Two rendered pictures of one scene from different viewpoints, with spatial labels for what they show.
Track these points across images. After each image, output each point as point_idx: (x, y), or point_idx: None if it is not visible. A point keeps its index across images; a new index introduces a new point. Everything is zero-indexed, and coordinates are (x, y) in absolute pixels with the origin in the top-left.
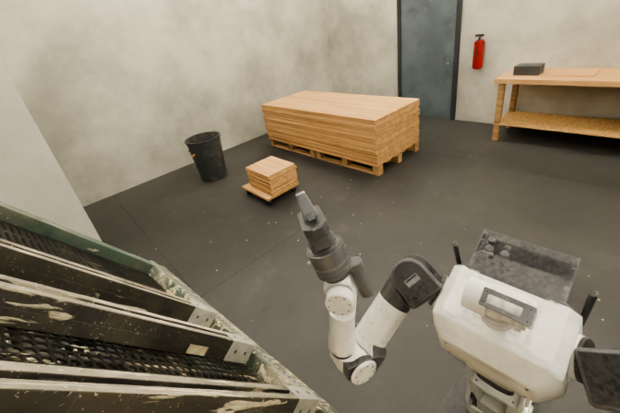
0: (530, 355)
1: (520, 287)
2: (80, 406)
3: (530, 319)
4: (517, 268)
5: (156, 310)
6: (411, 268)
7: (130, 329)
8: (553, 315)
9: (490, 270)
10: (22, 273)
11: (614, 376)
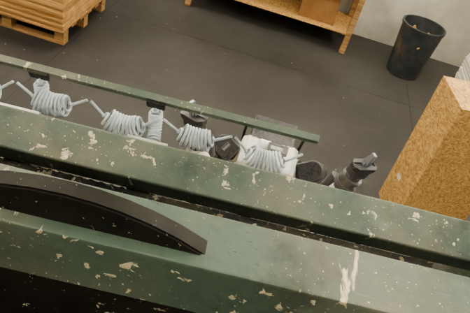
0: (282, 170)
1: (275, 142)
2: None
3: (287, 151)
4: (273, 133)
5: None
6: (225, 140)
7: None
8: (289, 152)
9: (262, 135)
10: None
11: (308, 170)
